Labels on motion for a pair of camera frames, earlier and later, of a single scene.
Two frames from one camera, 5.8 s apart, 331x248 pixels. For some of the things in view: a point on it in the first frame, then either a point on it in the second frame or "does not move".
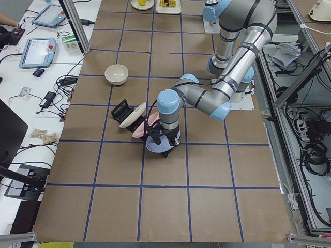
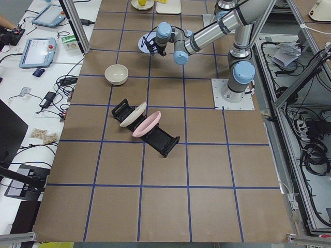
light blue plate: (164, 145) -> (144, 38)
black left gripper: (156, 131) -> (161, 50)
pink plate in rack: (139, 132) does not move
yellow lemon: (141, 2) does not move
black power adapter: (47, 99) does not move
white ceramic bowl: (116, 74) does not move
